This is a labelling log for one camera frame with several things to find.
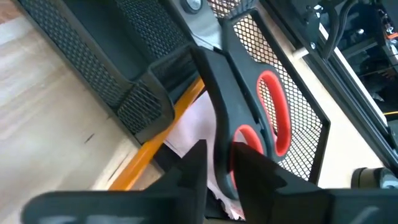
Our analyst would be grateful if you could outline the orange wooden pencil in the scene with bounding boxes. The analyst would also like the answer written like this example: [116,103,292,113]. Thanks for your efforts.
[108,77,206,191]

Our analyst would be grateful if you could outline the black aluminium table frame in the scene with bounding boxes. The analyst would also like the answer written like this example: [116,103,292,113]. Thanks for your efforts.
[257,0,398,170]

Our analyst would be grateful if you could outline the black mesh desk organizer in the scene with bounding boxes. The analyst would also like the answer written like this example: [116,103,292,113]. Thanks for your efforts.
[14,0,331,185]

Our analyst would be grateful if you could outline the black red handled scissors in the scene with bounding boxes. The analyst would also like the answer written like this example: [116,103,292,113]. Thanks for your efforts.
[189,45,293,202]

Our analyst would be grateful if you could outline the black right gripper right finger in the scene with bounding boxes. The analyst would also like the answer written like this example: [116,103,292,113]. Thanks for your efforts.
[231,141,398,224]

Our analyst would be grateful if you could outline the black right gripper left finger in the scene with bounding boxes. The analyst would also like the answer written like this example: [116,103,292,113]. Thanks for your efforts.
[21,139,208,224]

